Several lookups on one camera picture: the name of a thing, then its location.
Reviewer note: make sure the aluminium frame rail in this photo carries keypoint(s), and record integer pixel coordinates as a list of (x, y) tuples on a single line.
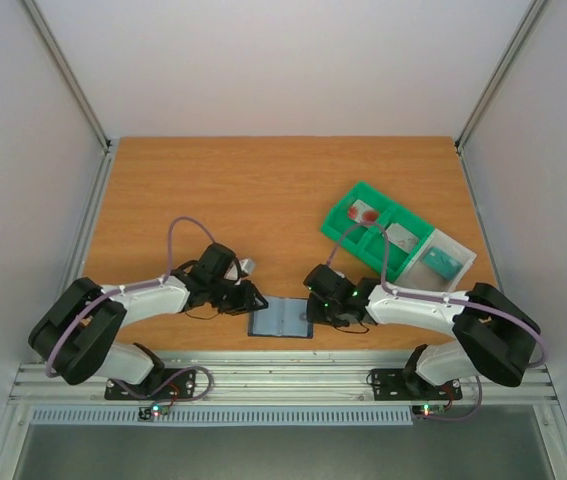
[(241, 378)]

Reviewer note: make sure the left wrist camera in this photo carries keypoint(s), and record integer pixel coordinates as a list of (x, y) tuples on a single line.
[(247, 266)]

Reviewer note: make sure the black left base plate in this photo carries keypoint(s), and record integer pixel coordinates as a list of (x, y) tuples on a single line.
[(160, 385)]

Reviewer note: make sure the green teal chip card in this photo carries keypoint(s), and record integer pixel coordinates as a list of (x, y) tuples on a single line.
[(441, 263)]

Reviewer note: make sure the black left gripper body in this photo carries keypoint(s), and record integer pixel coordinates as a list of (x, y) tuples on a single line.
[(226, 298)]

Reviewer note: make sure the grey white card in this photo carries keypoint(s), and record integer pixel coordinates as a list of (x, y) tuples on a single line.
[(402, 238)]

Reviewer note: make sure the white translucent plastic bin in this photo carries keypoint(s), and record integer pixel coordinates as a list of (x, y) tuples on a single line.
[(418, 276)]

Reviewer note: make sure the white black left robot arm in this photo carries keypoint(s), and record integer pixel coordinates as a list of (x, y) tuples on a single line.
[(77, 336)]

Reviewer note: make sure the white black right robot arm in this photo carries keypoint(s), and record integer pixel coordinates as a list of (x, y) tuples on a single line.
[(489, 335)]

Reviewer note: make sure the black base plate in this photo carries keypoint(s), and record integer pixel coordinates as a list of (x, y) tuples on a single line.
[(389, 384), (160, 385)]

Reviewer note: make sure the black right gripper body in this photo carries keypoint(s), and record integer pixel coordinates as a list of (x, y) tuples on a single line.
[(324, 310)]

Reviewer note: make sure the grey slotted cable duct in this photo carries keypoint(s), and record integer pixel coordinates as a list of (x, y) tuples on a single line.
[(221, 416)]

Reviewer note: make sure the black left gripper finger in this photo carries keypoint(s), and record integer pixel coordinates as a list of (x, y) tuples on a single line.
[(232, 310), (254, 300)]

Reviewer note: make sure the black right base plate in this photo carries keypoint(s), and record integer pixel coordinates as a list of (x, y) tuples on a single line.
[(389, 384)]

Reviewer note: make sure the white card with red circles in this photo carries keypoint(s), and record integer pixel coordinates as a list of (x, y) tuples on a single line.
[(359, 212)]

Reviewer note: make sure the green plastic bin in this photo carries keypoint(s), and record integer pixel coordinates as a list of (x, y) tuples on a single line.
[(337, 223)]

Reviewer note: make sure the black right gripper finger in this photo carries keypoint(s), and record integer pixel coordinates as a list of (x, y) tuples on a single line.
[(315, 310), (344, 321)]

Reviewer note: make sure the dark blue card holder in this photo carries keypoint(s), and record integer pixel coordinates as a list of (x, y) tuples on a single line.
[(283, 318)]

